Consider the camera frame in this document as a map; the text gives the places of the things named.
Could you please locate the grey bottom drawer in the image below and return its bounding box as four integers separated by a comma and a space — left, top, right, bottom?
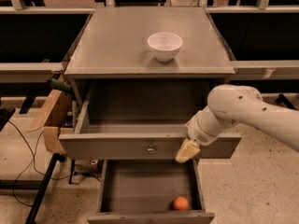
87, 160, 215, 224

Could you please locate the metal railing frame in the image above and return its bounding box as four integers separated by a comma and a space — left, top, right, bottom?
1, 0, 299, 82

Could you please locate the black tripod leg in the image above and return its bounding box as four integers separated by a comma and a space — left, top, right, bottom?
25, 153, 65, 224

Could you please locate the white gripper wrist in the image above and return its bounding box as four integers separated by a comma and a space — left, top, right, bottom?
176, 117, 220, 163

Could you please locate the grey drawer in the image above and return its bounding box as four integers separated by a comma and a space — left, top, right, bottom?
87, 160, 215, 224
58, 87, 242, 161

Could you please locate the white ceramic bowl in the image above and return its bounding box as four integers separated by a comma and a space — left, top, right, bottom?
148, 32, 183, 62

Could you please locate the black floor cable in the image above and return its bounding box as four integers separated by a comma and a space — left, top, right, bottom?
6, 119, 71, 207

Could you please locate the grey top drawer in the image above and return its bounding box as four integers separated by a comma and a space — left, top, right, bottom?
58, 87, 242, 161

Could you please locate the grey metal drawer cabinet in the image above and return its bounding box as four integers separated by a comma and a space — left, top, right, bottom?
64, 6, 235, 135

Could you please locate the green handled pole tool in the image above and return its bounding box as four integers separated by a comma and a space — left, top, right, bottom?
47, 77, 77, 185

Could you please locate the orange ball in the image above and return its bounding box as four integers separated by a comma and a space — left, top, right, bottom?
173, 196, 189, 211

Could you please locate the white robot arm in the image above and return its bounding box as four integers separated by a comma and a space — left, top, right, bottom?
176, 85, 299, 163

